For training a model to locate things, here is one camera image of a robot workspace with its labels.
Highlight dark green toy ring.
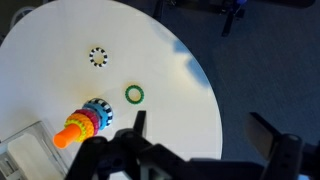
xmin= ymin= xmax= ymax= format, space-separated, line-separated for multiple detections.
xmin=124 ymin=84 xmax=146 ymax=105

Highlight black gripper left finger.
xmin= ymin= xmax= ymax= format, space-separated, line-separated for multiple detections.
xmin=66 ymin=110 xmax=192 ymax=180

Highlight blue dotted toy ring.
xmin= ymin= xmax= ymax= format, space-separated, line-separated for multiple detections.
xmin=82 ymin=102 xmax=110 ymax=131

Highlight yellow green toy ring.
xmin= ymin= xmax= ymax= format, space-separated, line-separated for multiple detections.
xmin=64 ymin=119 xmax=89 ymax=143

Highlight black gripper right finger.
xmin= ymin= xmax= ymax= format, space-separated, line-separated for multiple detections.
xmin=244 ymin=112 xmax=320 ymax=180

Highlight magenta ribbed toy ring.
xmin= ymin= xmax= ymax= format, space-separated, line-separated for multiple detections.
xmin=74 ymin=108 xmax=101 ymax=135

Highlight black tripod stand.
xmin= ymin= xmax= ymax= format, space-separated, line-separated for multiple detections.
xmin=206 ymin=0 xmax=249 ymax=38

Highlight clear plastic tray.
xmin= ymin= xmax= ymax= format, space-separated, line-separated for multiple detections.
xmin=0 ymin=120 xmax=73 ymax=180

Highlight orange stacking peg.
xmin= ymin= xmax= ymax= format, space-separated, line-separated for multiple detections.
xmin=52 ymin=124 xmax=83 ymax=150

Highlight small black white striped ring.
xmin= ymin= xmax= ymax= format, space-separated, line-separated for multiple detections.
xmin=88 ymin=47 xmax=109 ymax=68

